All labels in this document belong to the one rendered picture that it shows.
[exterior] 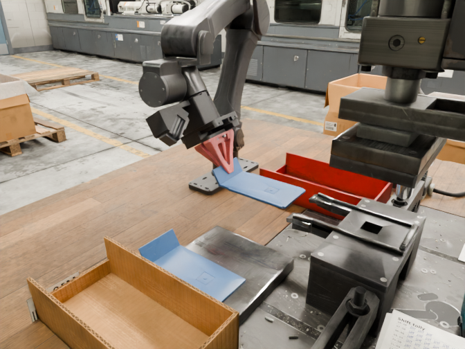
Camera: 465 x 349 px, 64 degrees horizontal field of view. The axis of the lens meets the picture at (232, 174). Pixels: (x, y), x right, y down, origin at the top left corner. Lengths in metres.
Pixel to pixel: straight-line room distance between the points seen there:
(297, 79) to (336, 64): 0.67
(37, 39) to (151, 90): 11.32
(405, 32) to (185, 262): 0.42
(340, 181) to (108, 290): 0.53
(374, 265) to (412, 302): 0.12
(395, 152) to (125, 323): 0.40
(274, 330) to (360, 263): 0.14
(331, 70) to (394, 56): 5.11
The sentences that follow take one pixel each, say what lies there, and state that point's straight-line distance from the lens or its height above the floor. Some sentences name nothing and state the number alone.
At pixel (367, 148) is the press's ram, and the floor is 1.14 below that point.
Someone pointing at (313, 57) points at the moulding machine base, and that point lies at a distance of 5.67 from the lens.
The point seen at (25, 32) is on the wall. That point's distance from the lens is 11.80.
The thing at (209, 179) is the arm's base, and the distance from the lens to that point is 0.87.
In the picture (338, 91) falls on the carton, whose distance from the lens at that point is 2.92.
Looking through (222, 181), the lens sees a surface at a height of 0.99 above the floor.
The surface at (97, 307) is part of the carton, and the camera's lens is 0.58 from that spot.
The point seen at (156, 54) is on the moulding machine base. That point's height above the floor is 0.29.
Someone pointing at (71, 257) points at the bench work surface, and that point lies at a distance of 0.69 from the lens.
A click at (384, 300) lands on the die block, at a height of 0.96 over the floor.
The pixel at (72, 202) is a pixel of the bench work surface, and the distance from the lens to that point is 0.86.
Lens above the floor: 1.29
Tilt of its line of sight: 25 degrees down
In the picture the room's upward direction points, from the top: straight up
